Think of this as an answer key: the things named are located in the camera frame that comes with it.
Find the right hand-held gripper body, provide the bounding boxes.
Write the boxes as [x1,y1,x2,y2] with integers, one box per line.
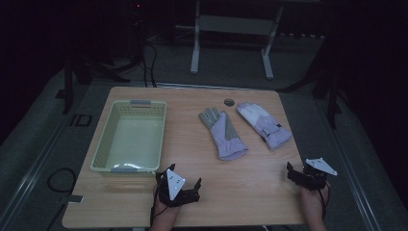
[294,157,339,193]

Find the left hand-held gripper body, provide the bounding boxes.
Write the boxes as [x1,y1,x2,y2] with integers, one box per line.
[155,168,201,208]

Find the pale green plastic basket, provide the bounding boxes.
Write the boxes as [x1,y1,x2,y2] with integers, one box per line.
[89,99,167,177]

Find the lilac glove with white back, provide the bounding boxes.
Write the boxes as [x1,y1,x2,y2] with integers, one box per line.
[236,101,293,151]

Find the lilac glove with grey palm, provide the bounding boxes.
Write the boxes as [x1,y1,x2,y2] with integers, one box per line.
[198,107,249,162]

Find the person's right hand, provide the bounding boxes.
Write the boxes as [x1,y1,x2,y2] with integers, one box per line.
[300,186,330,218]

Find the person's left hand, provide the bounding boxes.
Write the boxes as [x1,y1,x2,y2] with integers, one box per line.
[150,192,183,226]

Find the black tripod stand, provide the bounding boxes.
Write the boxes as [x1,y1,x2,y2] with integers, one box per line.
[55,52,131,116]
[277,32,344,130]

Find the grey tape strip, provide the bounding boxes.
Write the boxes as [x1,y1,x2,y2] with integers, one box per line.
[64,194,85,204]

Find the right hand-held gripper cable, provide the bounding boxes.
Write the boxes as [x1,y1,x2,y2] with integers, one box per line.
[317,180,332,221]

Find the hand-held gripper cable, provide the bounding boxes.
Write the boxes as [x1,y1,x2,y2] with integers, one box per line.
[149,192,170,227]
[317,180,332,221]

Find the left hand-held gripper cable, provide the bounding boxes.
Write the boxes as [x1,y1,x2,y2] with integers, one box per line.
[149,192,170,227]

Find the metal floor rail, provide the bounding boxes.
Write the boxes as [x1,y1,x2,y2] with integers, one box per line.
[320,102,383,231]
[0,120,66,227]

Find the black hanging cables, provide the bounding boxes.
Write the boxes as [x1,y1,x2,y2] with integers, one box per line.
[140,40,159,89]

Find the black floor cable loop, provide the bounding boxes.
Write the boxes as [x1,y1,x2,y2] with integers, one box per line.
[46,167,78,194]

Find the white metal stand frame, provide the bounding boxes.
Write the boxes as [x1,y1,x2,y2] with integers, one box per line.
[174,0,285,81]

